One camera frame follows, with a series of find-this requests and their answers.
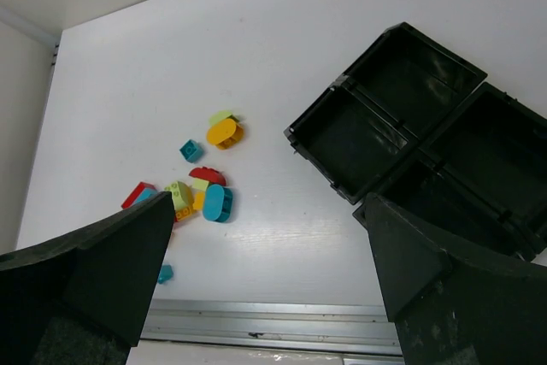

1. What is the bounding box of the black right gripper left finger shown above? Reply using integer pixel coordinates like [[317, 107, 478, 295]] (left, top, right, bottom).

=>
[[1, 191, 174, 364]]

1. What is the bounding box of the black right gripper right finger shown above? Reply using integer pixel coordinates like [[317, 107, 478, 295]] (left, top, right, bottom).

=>
[[365, 193, 546, 364]]

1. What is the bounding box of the small teal curved brick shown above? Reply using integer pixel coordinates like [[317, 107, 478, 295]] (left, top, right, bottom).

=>
[[157, 264, 174, 285]]

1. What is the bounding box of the small orange square brick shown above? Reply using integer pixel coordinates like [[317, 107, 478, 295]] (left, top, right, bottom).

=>
[[192, 191, 205, 211]]

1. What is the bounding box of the teal oval lego brick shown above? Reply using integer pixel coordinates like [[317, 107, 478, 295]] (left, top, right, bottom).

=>
[[202, 185, 233, 223]]

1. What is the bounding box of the small teal square brick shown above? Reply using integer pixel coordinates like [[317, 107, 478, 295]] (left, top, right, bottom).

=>
[[179, 139, 204, 163]]

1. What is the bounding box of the red rectangular lego brick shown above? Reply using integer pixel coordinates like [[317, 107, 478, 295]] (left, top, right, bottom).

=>
[[121, 182, 158, 209]]

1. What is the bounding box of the teal brick beside red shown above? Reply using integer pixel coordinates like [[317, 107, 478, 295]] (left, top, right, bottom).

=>
[[133, 187, 157, 204]]

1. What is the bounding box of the orange flat 2x4 brick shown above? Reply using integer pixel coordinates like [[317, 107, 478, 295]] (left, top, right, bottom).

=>
[[174, 205, 195, 224]]

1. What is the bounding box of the light green curved 2x2 brick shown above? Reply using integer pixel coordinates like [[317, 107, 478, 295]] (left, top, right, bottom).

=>
[[164, 180, 193, 211]]

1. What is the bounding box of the small light green brick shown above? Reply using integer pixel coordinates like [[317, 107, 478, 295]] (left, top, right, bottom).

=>
[[191, 178, 210, 191]]

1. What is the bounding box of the red arch lego brick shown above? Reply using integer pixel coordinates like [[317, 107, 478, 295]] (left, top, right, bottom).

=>
[[189, 167, 227, 186]]

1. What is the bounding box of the black four-compartment tray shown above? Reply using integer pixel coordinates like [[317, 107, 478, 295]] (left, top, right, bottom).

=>
[[285, 22, 546, 261]]

